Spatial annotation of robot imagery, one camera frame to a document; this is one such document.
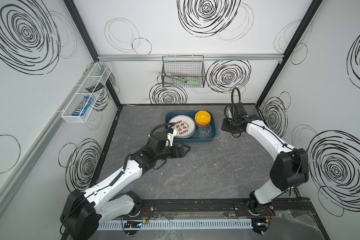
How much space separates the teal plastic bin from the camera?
1.01 meters

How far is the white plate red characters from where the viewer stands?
1010 mm

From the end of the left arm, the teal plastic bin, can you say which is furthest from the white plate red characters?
the end of the left arm

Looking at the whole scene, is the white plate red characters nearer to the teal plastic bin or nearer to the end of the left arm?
the teal plastic bin
